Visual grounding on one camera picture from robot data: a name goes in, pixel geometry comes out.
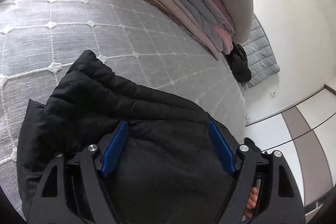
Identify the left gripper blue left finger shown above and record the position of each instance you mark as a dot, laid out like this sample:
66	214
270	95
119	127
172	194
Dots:
111	147

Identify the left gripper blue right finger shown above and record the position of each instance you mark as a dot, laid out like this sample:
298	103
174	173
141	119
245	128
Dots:
222	149

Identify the black puffer jacket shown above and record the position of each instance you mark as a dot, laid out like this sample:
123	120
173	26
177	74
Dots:
155	156

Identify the person's left hand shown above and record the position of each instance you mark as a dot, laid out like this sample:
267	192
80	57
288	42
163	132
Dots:
251	204

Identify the wardrobe sliding doors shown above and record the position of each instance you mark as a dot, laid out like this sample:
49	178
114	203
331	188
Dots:
305	134

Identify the grey padded headboard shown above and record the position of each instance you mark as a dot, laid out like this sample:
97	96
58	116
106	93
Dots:
261	60

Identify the pink folded blanket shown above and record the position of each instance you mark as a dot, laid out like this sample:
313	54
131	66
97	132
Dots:
221	39

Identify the grey patterned bed cover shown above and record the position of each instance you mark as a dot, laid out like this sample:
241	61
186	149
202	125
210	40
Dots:
40	39

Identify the white wall socket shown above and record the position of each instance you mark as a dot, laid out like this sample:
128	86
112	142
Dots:
273	93

